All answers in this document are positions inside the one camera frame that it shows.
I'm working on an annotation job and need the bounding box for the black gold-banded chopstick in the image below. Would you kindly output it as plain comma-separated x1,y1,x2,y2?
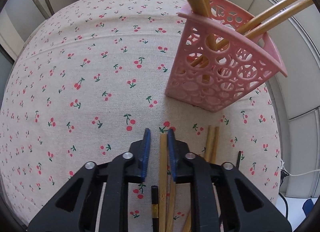
151,185,159,232

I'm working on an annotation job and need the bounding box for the cherry print tablecloth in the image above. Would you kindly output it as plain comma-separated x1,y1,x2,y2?
1,0,281,231

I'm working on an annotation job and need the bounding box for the pink perforated utensil holder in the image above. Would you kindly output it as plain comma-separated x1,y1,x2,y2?
165,0,287,112

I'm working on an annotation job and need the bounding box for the white power cable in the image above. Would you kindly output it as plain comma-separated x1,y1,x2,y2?
281,169,320,177

